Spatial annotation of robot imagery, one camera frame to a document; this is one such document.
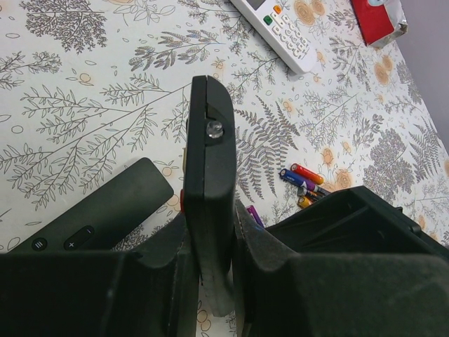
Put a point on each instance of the purple blue battery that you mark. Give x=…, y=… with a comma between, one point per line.
x=253, y=212

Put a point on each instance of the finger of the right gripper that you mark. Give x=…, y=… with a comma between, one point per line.
x=354, y=220

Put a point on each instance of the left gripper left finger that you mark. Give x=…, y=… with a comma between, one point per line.
x=152, y=290

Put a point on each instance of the white air conditioner remote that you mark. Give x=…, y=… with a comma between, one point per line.
x=274, y=25

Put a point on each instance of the red battery in pile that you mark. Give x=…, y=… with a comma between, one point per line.
x=306, y=173

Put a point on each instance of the slim black remote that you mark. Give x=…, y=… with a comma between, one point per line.
x=106, y=216

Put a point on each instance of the red toothpaste box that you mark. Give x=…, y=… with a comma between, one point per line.
x=380, y=22

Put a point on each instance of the floral table mat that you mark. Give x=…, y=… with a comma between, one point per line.
x=90, y=87

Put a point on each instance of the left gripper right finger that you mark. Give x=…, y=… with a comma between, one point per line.
x=280, y=292

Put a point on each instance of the black TV remote with buttons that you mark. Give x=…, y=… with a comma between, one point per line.
x=209, y=188

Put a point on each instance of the blue battery in pile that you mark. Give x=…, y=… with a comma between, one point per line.
x=297, y=180

